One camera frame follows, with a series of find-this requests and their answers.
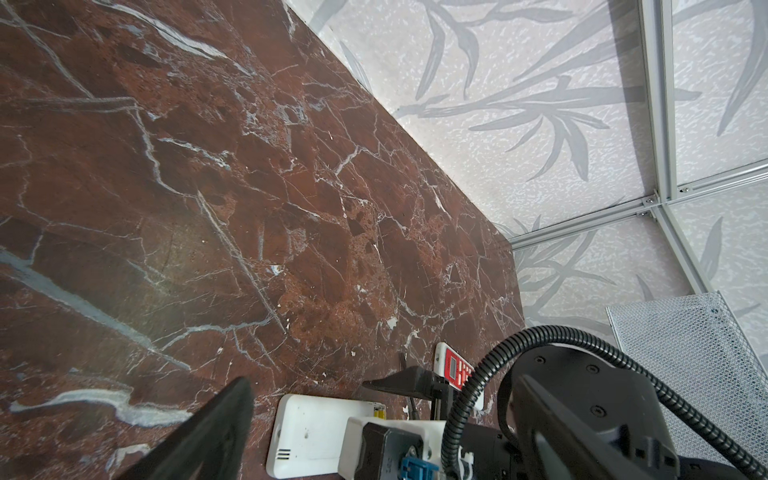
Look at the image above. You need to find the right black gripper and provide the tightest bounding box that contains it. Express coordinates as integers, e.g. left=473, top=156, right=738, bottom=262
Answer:
left=362, top=366, right=522, bottom=479

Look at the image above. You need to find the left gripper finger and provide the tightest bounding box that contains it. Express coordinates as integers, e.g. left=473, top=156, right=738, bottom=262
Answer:
left=120, top=377, right=254, bottom=479

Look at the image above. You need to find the red handled screwdriver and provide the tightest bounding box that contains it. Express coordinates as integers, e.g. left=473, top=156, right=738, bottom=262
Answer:
left=398, top=351, right=420, bottom=420

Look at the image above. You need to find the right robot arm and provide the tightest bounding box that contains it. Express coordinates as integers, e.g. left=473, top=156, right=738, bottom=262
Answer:
left=338, top=345, right=740, bottom=479

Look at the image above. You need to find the red white remote control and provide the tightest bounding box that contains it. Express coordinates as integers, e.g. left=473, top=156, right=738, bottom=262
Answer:
left=433, top=342, right=473, bottom=390

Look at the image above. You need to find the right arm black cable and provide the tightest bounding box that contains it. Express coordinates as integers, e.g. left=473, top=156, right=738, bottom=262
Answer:
left=440, top=325, right=768, bottom=480

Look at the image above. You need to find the white wire mesh basket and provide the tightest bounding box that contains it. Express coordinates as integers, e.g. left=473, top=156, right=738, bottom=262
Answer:
left=607, top=292, right=767, bottom=463

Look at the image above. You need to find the aluminium frame crossbar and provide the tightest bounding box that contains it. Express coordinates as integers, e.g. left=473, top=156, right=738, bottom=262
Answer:
left=509, top=195, right=659, bottom=250

